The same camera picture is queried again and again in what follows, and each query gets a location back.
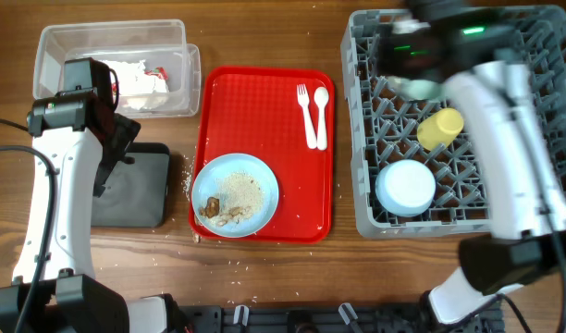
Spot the mint green bowl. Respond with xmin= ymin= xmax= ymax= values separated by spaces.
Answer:
xmin=387 ymin=76 xmax=445 ymax=102

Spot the white napkin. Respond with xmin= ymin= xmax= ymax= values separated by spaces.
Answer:
xmin=103 ymin=60 xmax=169 ymax=110

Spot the yellow plastic cup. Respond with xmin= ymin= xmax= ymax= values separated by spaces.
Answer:
xmin=417 ymin=108 xmax=464 ymax=151

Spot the white plastic spoon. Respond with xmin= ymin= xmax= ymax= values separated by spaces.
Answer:
xmin=314 ymin=87 xmax=329 ymax=151

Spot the brown food scrap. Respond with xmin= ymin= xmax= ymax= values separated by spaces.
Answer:
xmin=199 ymin=197 xmax=220 ymax=218

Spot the light blue plate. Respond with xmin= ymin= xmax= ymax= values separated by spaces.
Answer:
xmin=191 ymin=153 xmax=279 ymax=238

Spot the light blue bowl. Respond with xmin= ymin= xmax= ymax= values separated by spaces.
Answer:
xmin=375 ymin=159 xmax=437 ymax=217

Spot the white plastic fork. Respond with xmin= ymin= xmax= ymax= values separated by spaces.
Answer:
xmin=297 ymin=84 xmax=317 ymax=149

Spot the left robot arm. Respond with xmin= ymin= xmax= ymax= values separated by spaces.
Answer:
xmin=0 ymin=57 xmax=193 ymax=332

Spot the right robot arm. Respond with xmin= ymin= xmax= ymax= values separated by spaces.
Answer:
xmin=375 ymin=1 xmax=566 ymax=332

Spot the grey dishwasher rack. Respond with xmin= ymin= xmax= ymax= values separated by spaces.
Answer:
xmin=340 ymin=5 xmax=566 ymax=238

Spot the black plastic bin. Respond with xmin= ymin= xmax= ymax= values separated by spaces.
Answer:
xmin=92 ymin=142 xmax=170 ymax=228

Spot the clear plastic bin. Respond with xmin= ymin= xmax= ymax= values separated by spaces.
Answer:
xmin=32 ymin=19 xmax=202 ymax=118

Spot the red serving tray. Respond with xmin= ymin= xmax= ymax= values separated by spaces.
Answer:
xmin=194 ymin=67 xmax=335 ymax=244

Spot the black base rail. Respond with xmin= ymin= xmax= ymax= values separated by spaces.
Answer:
xmin=179 ymin=303 xmax=437 ymax=333

